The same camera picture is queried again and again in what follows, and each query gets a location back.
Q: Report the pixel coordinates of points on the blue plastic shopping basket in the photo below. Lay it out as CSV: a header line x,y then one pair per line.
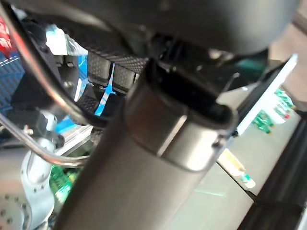
x,y
10,76

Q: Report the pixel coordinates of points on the black glass display cabinet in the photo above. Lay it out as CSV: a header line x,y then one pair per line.
x,y
283,191

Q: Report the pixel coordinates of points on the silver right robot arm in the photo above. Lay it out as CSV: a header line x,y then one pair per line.
x,y
36,182

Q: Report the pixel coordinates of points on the clear water bottle red label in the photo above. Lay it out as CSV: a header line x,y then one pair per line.
x,y
4,36

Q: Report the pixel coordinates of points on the yellow tea bottle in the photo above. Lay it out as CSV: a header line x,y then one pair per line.
x,y
247,180

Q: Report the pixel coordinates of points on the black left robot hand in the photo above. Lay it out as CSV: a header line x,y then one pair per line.
x,y
148,167

